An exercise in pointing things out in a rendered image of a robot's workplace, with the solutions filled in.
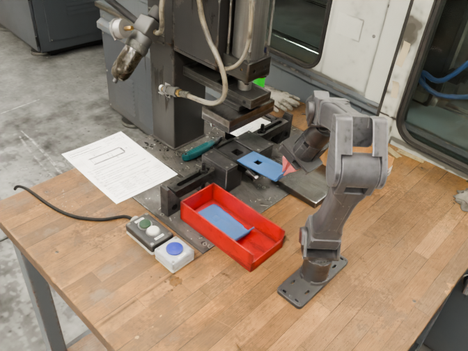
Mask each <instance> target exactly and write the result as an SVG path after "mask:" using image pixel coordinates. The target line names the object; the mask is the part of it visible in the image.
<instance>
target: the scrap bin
mask: <svg viewBox="0 0 468 351"><path fill-rule="evenodd" d="M212 204H217V205H218V206H219V207H220V208H221V209H223V210H224V211H226V212H227V213H228V214H229V215H230V216H232V217H233V218H234V219H236V220H237V221H238V222H240V223H241V224H242V225H243V226H244V227H245V228H246V229H247V230H249V229H250V228H253V227H254V229H253V230H252V231H250V233H249V234H247V235H245V236H244V237H242V238H241V239H239V240H238V241H235V240H234V239H233V238H231V237H230V236H228V235H227V234H225V232H223V231H221V230H220V229H219V228H217V227H216V226H215V225H214V224H212V223H211V222H209V221H208V220H207V219H205V218H204V217H202V216H201V215H200V214H199V213H198V212H199V211H201V210H203V209H205V208H207V207H208V206H210V205H212ZM180 218H181V219H182V220H183V221H184V222H185V223H186V224H188V225H189V226H191V227H192V228H193V229H194V230H195V231H197V232H198V233H200V234H201V235H202V236H203V237H205V238H206V239H207V240H209V241H210V242H211V243H213V244H214V245H215V246H216V247H218V248H219V249H221V250H222V251H223V252H224V253H225V254H227V255H228V256H230V257H231V258H232V259H233V260H235V261H236V262H237V263H239V264H240V265H241V266H243V267H244V268H245V269H246V270H248V271H249V272H252V271H253V270H255V269H256V268H257V267H258V266H259V265H261V264H262V263H263V262H265V261H266V260H267V259H268V258H269V257H270V256H272V255H273V254H275V253H276V252H277V251H278V250H279V249H280V248H282V246H283V239H284V235H285V230H284V229H282V228H281V227H280V226H278V225H276V224H275V223H274V222H272V221H270V220H269V219H268V218H266V217H264V216H263V215H262V214H260V213H259V212H257V211H255V210H254V209H253V208H251V207H249V206H248V205H247V204H245V203H243V202H242V201H241V200H239V199H238V198H236V197H234V196H233V195H232V194H230V193H229V192H227V191H226V190H225V189H223V188H221V187H220V186H219V185H217V184H215V183H212V184H210V185H208V186H207V187H205V188H203V189H201V190H200V191H198V192H196V193H195V194H192V195H191V196H189V197H187V198H186V199H184V200H182V201H181V202H180Z"/></svg>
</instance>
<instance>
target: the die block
mask: <svg viewBox="0 0 468 351"><path fill-rule="evenodd" d="M272 150H273V147H272V148H270V149H269V150H266V151H265V152H263V153H261V154H262V155H264V156H266V157H268V158H270V159H271V158H272ZM202 163H206V165H211V166H213V167H214V179H212V180H210V181H209V182H208V183H210V184H212V183H215V184H217V185H219V186H220V187H221V188H223V189H225V190H226V191H227V192H230V191H231V190H233V189H235V188H236V187H238V186H240V185H241V177H242V173H241V172H240V171H238V169H237V168H236V169H233V170H232V171H230V172H229V173H225V172H224V171H222V170H221V169H219V168H217V167H216V166H215V165H213V164H211V163H209V162H208V161H207V160H205V159H203V158H202Z"/></svg>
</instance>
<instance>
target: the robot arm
mask: <svg viewBox="0 0 468 351"><path fill-rule="evenodd" d="M305 112H306V121H307V125H308V127H309V128H308V129H306V130H304V131H303V133H302V134H301V135H298V134H295V135H293V136H291V137H289V138H288V139H286V140H284V141H282V143H281V144H280V146H281V147H280V148H279V151H280V152H281V154H282V155H283V169H282V172H284V171H286V172H285V173H284V176H285V175H287V174H288V173H292V172H296V171H298V170H299V169H301V168H302V169H303V170H304V171H305V172H306V173H305V175H308V174H310V172H312V171H313V170H314V169H317V168H318V167H320V166H321V165H322V164H323V162H322V160H321V159H320V158H319V157H320V156H321V155H322V154H323V153H324V152H325V151H326V149H328V148H329V150H328V155H327V165H326V179H327V184H328V186H329V187H330V188H329V191H328V192H327V195H326V197H325V199H324V201H323V203H322V205H321V206H320V208H319V210H318V211H317V212H316V213H314V214H313V215H309V216H308V219H307V220H306V223H305V226H303V227H300V229H299V243H300V244H301V252H302V260H304V261H303V264H302V265H301V266H300V268H299V269H298V270H297V271H296V272H295V273H293V274H292V275H291V276H290V277H289V278H287V279H286V280H285V281H284V282H283V283H282V284H281V285H280V286H279V287H278V288H277V294H278V295H280V296H281V297H282V298H284V299H285V300H286V301H287V302H289V303H290V304H292V305H293V306H294V307H295V308H296V309H302V308H303V307H304V306H305V305H306V304H307V303H308V302H309V301H310V300H311V299H313V298H314V297H315V296H316V295H317V294H318V293H319V292H320V291H321V290H322V289H323V288H324V287H325V286H326V285H327V284H328V283H329V282H330V281H331V280H332V279H333V278H334V277H335V276H336V275H337V274H338V273H339V272H340V271H341V270H342V269H343V268H344V267H345V266H346V265H347V263H348V260H347V258H345V257H343V256H342V255H340V253H341V238H342V235H343V227H344V225H345V223H346V221H347V220H348V218H349V216H350V215H351V213H352V211H353V210H354V208H355V207H356V206H357V204H358V203H359V202H360V201H362V200H363V199H365V198H366V196H371V194H372V193H373V192H374V190H375V189H382V188H383V187H384V186H385V183H386V181H387V175H388V120H387V118H385V117H381V116H368V115H365V114H361V113H359V112H358V111H356V110H355V109H353V108H352V107H351V105H350V101H349V100H347V99H345V98H337V97H329V91H313V94H312V96H310V97H309V98H308V99H307V100H306V110H305ZM372 144H373V151H372V153H356V152H353V151H352V147H364V148H367V147H370V146H371V145H372ZM334 267H335V268H334ZM333 268H334V269H333ZM292 283H294V284H292ZM306 293H308V294H307V295H305V294H306Z"/></svg>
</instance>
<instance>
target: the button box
mask: <svg viewBox="0 0 468 351"><path fill-rule="evenodd" d="M17 188H22V189H24V190H27V191H28V192H29V193H30V194H32V195H34V196H35V197H36V198H37V199H38V200H40V201H41V202H43V203H44V204H45V205H47V206H49V207H50V208H51V209H53V210H55V211H57V212H59V213H61V214H63V215H66V216H68V217H72V218H75V219H83V220H88V221H109V220H113V219H121V218H126V219H129V220H130V222H129V223H127V224H126V225H125V227H126V231H127V234H128V235H129V236H130V237H132V238H133V239H134V240H135V241H136V242H138V243H139V244H140V245H141V246H142V247H143V248H144V249H145V250H146V251H147V252H149V253H150V254H151V255H154V254H155V249H156V248H158V247H159V246H161V245H162V244H164V243H165V242H167V241H169V240H170V239H172V238H173V233H172V232H171V231H170V230H169V229H167V228H166V227H165V226H163V225H162V224H161V223H159V222H158V221H157V220H156V219H155V218H153V217H152V216H151V215H149V214H148V213H145V214H143V215H141V216H140V217H137V216H134V217H131V216H129V215H126V214H122V215H117V216H113V217H105V218H95V217H83V216H78V215H75V214H70V213H68V212H65V211H63V210H61V209H59V208H57V207H55V206H54V205H52V204H51V203H49V202H47V201H46V200H45V199H43V198H42V197H41V196H39V195H38V194H36V193H35V192H34V191H32V190H31V189H29V188H28V187H25V186H23V185H15V187H14V188H13V189H14V190H17ZM142 219H148V220H150V222H151V226H157V227H158V228H159V233H158V234H156V235H149V234H148V233H147V229H148V228H141V227H140V226H139V222H140V221H141V220H142Z"/></svg>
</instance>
